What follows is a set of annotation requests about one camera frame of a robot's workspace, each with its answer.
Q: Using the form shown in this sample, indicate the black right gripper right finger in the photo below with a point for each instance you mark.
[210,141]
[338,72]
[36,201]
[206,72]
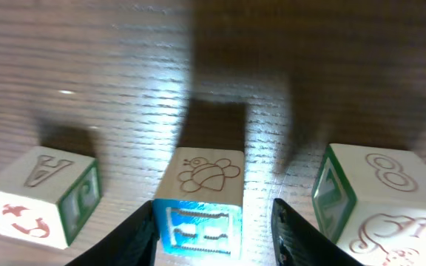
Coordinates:
[298,243]

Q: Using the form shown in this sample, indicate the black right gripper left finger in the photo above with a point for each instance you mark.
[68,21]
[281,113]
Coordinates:
[132,243]

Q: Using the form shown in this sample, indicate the wooden block blue top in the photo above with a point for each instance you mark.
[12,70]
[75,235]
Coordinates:
[198,205]

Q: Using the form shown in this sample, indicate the wooden block number 8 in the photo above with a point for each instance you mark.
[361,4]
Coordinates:
[371,203]

